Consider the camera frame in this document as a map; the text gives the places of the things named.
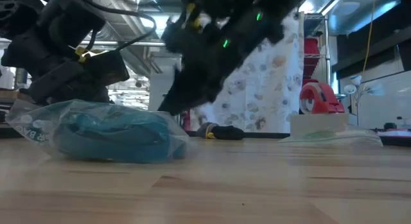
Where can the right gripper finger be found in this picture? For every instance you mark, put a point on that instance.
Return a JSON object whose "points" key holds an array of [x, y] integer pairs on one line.
{"points": [[178, 100]]}

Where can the clear zip bag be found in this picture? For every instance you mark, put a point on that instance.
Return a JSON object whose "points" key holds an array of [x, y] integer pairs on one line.
{"points": [[353, 139], [102, 134]]}

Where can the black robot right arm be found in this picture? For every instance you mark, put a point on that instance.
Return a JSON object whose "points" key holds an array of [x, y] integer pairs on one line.
{"points": [[257, 5]]}

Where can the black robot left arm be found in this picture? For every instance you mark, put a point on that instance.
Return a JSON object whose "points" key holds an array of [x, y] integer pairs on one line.
{"points": [[19, 9]]}

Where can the black cylindrical container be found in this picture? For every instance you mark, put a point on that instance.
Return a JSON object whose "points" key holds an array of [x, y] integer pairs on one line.
{"points": [[21, 78]]}

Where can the grey black work glove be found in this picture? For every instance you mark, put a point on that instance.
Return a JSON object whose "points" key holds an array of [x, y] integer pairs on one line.
{"points": [[224, 132]]}

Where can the white floral cloth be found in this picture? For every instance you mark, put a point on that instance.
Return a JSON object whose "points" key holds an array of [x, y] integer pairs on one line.
{"points": [[266, 89]]}

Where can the red tape dispenser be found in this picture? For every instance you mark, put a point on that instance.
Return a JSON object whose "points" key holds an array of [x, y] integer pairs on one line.
{"points": [[327, 102]]}

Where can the white cardboard box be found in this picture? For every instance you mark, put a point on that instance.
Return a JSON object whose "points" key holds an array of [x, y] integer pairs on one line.
{"points": [[321, 123]]}

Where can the white multi-head lamp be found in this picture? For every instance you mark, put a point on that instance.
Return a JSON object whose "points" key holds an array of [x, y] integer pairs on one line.
{"points": [[354, 80]]}

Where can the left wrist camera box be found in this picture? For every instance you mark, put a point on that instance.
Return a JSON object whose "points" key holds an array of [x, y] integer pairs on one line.
{"points": [[107, 68]]}

